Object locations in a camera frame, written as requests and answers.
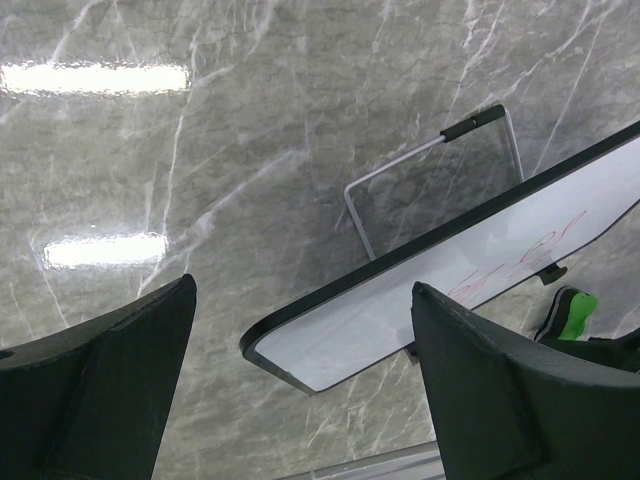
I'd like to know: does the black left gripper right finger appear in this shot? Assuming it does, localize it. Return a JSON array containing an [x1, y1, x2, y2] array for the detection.
[[411, 283, 639, 479]]

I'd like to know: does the white board with black frame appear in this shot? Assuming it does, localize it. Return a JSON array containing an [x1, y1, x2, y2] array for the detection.
[[239, 125, 639, 395]]

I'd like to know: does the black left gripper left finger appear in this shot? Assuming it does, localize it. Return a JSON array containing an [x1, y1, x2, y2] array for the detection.
[[1, 274, 197, 479]]

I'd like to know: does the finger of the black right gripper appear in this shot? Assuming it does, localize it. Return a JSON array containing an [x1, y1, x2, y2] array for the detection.
[[542, 329, 639, 373]]

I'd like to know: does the green bone-shaped eraser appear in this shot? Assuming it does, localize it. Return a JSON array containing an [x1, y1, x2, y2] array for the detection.
[[534, 286, 599, 342]]

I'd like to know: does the aluminium rail at table front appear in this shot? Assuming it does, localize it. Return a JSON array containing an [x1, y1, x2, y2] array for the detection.
[[287, 442, 446, 480]]

